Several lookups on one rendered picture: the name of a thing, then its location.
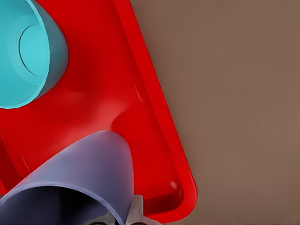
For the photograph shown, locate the turquoise bowl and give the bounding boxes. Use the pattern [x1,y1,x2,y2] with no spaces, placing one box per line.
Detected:
[0,0,69,110]

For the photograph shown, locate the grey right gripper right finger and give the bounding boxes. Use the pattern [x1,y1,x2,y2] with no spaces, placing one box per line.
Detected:
[125,194,162,225]

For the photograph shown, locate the red plastic tray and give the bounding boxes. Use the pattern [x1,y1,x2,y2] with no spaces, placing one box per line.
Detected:
[0,0,198,222]

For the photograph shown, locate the purple-blue cup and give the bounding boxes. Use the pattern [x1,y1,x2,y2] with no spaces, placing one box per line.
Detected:
[0,130,135,225]

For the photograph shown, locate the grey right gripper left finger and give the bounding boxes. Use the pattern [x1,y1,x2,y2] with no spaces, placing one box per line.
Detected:
[90,212,118,225]

